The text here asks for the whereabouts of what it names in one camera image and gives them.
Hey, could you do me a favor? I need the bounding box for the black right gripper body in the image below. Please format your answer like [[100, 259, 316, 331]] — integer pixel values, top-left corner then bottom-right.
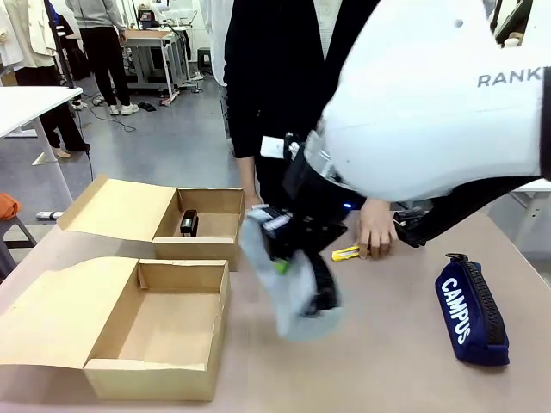
[[275, 132, 365, 256]]

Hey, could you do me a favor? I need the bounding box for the yellow utility knife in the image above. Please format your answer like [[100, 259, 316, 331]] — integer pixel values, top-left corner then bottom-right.
[[331, 245, 371, 262]]

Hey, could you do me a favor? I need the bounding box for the larger cardboard box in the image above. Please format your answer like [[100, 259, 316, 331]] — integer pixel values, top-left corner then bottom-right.
[[0, 256, 232, 403]]

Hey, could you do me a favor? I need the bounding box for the person's right forearm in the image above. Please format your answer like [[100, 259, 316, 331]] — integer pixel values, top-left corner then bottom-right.
[[235, 155, 260, 198]]

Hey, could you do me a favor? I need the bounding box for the cardboard box with black stapler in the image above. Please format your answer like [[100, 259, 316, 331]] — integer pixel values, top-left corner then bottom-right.
[[57, 173, 246, 273]]

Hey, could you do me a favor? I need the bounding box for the person's right hand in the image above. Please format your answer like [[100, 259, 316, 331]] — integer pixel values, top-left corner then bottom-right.
[[244, 193, 265, 217]]

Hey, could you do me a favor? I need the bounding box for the person's left hand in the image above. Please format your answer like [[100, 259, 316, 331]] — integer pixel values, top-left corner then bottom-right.
[[356, 198, 399, 261]]

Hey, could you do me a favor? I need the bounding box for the black stapler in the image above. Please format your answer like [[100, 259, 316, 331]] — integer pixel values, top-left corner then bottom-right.
[[179, 208, 200, 237]]

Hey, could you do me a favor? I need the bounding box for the person's torso in black cardigan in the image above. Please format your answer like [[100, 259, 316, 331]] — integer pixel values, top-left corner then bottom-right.
[[223, 0, 382, 207]]

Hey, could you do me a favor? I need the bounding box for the navy CAMPUS pencil case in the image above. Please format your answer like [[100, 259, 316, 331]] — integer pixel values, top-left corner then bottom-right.
[[433, 252, 511, 367]]

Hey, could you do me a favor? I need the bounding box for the white hanging garment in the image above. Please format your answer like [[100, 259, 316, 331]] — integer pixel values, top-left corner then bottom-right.
[[205, 0, 228, 88]]

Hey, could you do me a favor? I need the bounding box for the small white table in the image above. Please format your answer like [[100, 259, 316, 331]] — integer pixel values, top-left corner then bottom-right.
[[507, 177, 551, 247]]

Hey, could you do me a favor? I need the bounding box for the grey-legged workbench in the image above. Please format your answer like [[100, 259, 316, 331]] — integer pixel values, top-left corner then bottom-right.
[[122, 28, 204, 101]]

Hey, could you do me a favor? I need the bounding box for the machine on workbench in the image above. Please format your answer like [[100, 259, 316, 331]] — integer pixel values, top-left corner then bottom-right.
[[136, 7, 190, 32]]

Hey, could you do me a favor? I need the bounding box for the person in grey top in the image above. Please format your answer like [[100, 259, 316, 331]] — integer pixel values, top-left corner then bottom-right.
[[64, 0, 139, 116]]

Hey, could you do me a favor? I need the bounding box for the grey stool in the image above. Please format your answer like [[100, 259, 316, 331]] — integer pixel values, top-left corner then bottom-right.
[[0, 214, 38, 251]]

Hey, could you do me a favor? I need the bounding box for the orange cloth item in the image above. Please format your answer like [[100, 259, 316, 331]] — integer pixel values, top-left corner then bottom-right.
[[0, 192, 22, 221]]

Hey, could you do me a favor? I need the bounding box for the large white table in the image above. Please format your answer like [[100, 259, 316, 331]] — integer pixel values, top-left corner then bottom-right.
[[0, 85, 84, 207]]

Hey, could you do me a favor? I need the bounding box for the person in cream jacket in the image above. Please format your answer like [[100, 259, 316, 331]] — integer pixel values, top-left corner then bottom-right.
[[0, 0, 91, 158]]

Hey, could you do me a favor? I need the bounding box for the black cable sleeve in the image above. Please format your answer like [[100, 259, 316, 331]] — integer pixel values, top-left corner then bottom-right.
[[393, 174, 544, 249]]

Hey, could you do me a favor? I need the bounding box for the black floor cable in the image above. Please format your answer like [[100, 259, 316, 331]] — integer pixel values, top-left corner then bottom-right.
[[80, 90, 137, 133]]

